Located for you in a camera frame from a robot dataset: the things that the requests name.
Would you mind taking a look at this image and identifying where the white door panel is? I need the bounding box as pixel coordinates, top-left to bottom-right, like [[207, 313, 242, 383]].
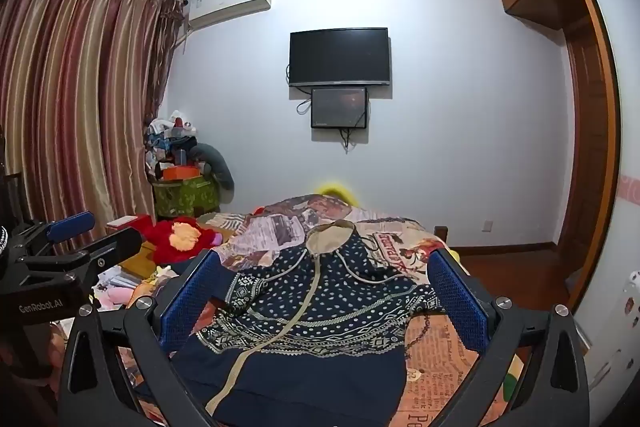
[[572, 0, 640, 408]]

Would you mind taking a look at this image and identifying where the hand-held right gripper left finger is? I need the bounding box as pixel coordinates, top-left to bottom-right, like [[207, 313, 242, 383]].
[[59, 249, 236, 427]]

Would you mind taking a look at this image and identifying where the navy patterned hoodie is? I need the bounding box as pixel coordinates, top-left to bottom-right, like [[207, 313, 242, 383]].
[[132, 219, 451, 427]]

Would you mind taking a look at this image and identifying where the looped wall cable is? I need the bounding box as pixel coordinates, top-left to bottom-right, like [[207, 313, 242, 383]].
[[295, 87, 314, 116]]

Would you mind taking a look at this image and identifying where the striped curtain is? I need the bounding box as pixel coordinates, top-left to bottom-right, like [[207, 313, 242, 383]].
[[0, 0, 176, 258]]

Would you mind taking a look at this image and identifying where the white air conditioner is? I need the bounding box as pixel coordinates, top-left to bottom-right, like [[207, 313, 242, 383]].
[[186, 0, 273, 32]]

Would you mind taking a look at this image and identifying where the pile of toys and clothes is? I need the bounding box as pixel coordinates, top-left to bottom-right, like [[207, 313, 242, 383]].
[[145, 109, 202, 180]]

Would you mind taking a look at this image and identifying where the grey plush pillow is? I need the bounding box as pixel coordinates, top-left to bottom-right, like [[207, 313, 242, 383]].
[[189, 143, 236, 208]]

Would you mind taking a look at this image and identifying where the small black monitor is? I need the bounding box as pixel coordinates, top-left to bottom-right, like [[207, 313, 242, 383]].
[[310, 87, 370, 130]]

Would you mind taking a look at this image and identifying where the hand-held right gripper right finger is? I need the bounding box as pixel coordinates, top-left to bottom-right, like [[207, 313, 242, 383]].
[[427, 247, 591, 427]]

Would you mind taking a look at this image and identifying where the printed blanket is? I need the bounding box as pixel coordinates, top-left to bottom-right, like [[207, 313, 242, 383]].
[[100, 193, 523, 427]]

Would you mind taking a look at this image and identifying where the green patterned box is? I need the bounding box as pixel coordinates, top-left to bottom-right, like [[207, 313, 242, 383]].
[[151, 177, 221, 219]]

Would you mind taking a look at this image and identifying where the black wall television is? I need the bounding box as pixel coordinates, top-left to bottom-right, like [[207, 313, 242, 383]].
[[288, 27, 392, 88]]

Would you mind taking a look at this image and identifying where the orange box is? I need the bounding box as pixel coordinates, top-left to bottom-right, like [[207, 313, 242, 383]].
[[162, 164, 199, 182]]

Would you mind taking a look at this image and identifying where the yellow plush toy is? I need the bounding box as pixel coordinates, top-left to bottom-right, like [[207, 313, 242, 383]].
[[317, 183, 357, 204]]

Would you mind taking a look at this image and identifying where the red plush toy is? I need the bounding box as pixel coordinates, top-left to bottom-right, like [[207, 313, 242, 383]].
[[135, 216, 224, 266]]

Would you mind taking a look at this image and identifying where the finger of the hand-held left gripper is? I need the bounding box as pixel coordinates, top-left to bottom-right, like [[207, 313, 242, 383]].
[[46, 212, 97, 244], [75, 227, 143, 269]]

